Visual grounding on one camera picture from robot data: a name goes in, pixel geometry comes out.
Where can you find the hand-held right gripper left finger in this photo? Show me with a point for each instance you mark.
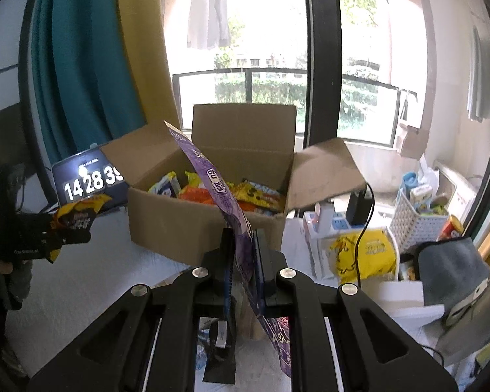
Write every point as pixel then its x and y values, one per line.
pixel 230 269

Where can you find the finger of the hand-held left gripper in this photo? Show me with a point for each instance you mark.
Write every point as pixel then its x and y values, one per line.
pixel 36 222
pixel 75 237

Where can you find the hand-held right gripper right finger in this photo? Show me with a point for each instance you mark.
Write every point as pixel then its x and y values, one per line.
pixel 259 269

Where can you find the black yellow snack packet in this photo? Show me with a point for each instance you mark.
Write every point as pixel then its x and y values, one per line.
pixel 77 214

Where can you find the brown cardboard box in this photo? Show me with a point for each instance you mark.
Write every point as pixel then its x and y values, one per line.
pixel 179 220

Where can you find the purple snack packet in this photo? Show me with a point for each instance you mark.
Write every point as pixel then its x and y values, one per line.
pixel 212 175

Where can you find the person's left forearm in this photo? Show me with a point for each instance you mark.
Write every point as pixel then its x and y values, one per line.
pixel 8 290

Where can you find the tablet with clock display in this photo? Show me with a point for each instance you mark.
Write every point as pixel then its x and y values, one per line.
pixel 90 171

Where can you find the pile of snack packets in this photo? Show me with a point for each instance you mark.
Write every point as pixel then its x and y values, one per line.
pixel 196 196

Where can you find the white power strip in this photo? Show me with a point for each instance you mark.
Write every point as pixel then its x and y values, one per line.
pixel 335 224

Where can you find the dark panel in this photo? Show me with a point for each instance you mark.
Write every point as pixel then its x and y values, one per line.
pixel 8 139

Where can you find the yellow cartoon bag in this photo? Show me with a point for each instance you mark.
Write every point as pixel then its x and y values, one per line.
pixel 371 253

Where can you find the black charger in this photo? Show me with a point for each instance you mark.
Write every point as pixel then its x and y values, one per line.
pixel 356 208

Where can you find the white box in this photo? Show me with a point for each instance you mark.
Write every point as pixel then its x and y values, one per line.
pixel 404 298

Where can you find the white plastic basket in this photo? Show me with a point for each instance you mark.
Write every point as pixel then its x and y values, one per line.
pixel 408 224

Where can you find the teal curtain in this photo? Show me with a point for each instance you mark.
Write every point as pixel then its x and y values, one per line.
pixel 77 69

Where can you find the blue plastic packet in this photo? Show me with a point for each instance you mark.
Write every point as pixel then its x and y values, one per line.
pixel 409 181

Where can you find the white green carton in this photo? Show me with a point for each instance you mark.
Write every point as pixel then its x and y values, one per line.
pixel 420 198

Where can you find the black balcony railing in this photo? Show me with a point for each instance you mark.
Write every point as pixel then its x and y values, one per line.
pixel 248 90

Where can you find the grey cloth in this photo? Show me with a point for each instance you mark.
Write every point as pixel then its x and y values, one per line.
pixel 449 265

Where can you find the white plastic bag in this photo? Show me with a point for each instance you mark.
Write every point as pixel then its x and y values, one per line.
pixel 428 171

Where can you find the red yellow can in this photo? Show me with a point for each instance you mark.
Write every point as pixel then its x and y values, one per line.
pixel 451 226

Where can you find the cardboard piece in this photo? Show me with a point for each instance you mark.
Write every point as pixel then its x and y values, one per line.
pixel 410 141

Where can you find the white air conditioner unit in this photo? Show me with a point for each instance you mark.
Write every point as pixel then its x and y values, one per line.
pixel 461 190

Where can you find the hanging white shirt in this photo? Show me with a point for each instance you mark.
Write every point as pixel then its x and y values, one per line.
pixel 208 16

